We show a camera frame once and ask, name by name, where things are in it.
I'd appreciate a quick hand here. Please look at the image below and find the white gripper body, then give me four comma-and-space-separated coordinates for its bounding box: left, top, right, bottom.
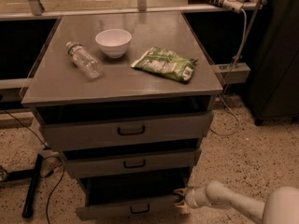
185, 187, 208, 209

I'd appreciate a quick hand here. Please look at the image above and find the grey drawer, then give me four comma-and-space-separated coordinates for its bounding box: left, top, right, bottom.
42, 112, 213, 151
65, 148, 201, 179
76, 168, 189, 221

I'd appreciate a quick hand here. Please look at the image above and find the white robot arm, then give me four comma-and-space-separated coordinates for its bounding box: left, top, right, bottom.
174, 180, 299, 224

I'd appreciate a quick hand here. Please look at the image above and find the grey drawer cabinet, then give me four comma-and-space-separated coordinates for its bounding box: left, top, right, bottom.
19, 11, 224, 203

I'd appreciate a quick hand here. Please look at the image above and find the green chip bag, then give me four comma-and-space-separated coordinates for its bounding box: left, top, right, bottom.
131, 47, 197, 83

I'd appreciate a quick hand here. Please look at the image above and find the dark cabinet at right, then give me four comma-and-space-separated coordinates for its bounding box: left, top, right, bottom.
245, 0, 299, 126

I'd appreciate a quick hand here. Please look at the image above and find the black floor stand leg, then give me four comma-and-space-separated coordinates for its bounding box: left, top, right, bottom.
0, 154, 43, 218

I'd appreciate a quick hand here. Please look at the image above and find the white ceramic bowl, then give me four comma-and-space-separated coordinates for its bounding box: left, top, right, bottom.
95, 29, 132, 58

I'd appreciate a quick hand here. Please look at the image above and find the clear plastic water bottle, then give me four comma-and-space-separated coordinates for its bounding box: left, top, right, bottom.
66, 42, 104, 79

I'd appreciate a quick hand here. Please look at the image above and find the grey metal rail bracket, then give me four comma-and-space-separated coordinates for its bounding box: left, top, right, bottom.
211, 63, 250, 85

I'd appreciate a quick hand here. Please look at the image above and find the black floor cable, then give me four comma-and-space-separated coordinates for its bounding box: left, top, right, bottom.
0, 107, 65, 224

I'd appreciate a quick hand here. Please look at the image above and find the white cable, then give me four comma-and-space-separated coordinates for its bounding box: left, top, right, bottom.
209, 8, 249, 137

